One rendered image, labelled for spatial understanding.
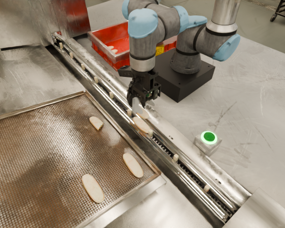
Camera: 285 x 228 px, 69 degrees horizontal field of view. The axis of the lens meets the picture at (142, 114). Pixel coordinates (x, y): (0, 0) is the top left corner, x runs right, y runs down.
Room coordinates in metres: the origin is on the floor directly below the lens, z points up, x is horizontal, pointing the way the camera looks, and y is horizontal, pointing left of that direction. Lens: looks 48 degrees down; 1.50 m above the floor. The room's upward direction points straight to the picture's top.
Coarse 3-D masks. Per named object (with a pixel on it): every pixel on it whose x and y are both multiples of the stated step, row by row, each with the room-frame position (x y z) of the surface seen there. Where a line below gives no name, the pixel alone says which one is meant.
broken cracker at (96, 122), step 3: (90, 117) 0.53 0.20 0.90; (93, 117) 0.53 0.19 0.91; (96, 117) 0.53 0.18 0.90; (90, 120) 0.51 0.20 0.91; (93, 120) 0.51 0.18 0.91; (96, 120) 0.51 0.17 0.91; (99, 120) 0.51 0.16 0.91; (93, 123) 0.49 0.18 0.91; (96, 123) 0.49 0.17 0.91; (99, 123) 0.49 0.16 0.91; (102, 123) 0.50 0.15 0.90; (96, 126) 0.48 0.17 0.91; (99, 126) 0.48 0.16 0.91
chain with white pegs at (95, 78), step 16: (64, 48) 1.13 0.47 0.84; (80, 64) 0.97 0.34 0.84; (96, 80) 0.81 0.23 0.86; (112, 96) 0.70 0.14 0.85; (128, 112) 0.59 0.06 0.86; (160, 144) 0.45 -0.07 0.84; (176, 160) 0.37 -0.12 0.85; (192, 176) 0.32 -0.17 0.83; (208, 192) 0.26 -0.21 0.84; (224, 208) 0.21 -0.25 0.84
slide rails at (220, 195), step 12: (60, 48) 1.12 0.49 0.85; (72, 60) 1.00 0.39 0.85; (84, 72) 0.88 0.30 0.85; (96, 84) 0.79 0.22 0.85; (108, 96) 0.70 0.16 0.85; (120, 96) 0.70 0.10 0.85; (120, 108) 0.63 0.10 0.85; (132, 120) 0.56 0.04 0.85; (144, 120) 0.56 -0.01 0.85; (156, 132) 0.50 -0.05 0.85; (156, 144) 0.44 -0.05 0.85; (168, 144) 0.44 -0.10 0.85; (168, 156) 0.39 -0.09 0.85; (180, 156) 0.39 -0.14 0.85; (180, 168) 0.34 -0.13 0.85; (192, 168) 0.34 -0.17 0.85; (192, 180) 0.30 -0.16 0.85; (204, 180) 0.30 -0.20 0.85; (204, 192) 0.26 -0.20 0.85; (216, 192) 0.26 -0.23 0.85; (216, 204) 0.22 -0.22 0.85; (228, 204) 0.22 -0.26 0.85; (228, 216) 0.19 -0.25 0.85
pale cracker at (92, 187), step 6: (84, 180) 0.26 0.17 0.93; (90, 180) 0.26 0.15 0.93; (84, 186) 0.24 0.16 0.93; (90, 186) 0.24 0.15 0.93; (96, 186) 0.24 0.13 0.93; (90, 192) 0.23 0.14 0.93; (96, 192) 0.23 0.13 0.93; (102, 192) 0.23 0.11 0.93; (96, 198) 0.21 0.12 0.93; (102, 198) 0.21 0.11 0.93
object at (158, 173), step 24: (72, 96) 0.65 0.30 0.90; (24, 120) 0.49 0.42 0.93; (48, 120) 0.50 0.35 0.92; (72, 120) 0.51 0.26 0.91; (0, 144) 0.37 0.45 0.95; (24, 144) 0.38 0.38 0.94; (72, 144) 0.39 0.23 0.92; (96, 144) 0.40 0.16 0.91; (120, 192) 0.23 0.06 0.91; (0, 216) 0.16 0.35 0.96; (96, 216) 0.16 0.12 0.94
